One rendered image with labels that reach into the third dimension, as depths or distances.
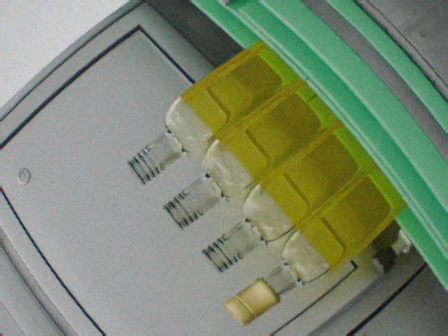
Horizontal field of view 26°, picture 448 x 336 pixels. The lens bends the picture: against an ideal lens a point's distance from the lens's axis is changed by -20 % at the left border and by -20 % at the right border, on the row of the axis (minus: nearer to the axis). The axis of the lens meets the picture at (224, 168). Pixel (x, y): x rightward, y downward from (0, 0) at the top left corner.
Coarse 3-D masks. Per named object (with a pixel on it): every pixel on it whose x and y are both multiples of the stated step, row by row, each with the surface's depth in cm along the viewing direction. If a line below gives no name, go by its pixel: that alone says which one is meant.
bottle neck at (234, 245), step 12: (240, 228) 105; (228, 240) 104; (240, 240) 104; (252, 240) 104; (204, 252) 104; (216, 252) 104; (228, 252) 104; (240, 252) 104; (216, 264) 104; (228, 264) 104
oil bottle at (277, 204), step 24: (336, 120) 106; (312, 144) 106; (336, 144) 105; (360, 144) 105; (288, 168) 105; (312, 168) 105; (336, 168) 105; (360, 168) 105; (264, 192) 104; (288, 192) 104; (312, 192) 104; (336, 192) 105; (264, 216) 104; (288, 216) 103; (264, 240) 105
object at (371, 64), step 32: (288, 0) 100; (320, 0) 100; (320, 32) 98; (352, 32) 98; (384, 32) 98; (352, 64) 96; (384, 64) 97; (384, 96) 95; (416, 96) 95; (384, 128) 94; (416, 128) 94; (416, 160) 92
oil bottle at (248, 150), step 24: (288, 96) 108; (312, 96) 108; (240, 120) 107; (264, 120) 107; (288, 120) 107; (312, 120) 107; (216, 144) 107; (240, 144) 106; (264, 144) 106; (288, 144) 106; (216, 168) 106; (240, 168) 106; (264, 168) 106; (240, 192) 106
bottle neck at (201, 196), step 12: (204, 180) 107; (192, 192) 107; (204, 192) 106; (216, 192) 107; (168, 204) 107; (180, 204) 106; (192, 204) 106; (204, 204) 107; (168, 216) 108; (180, 216) 106; (192, 216) 106; (180, 228) 107
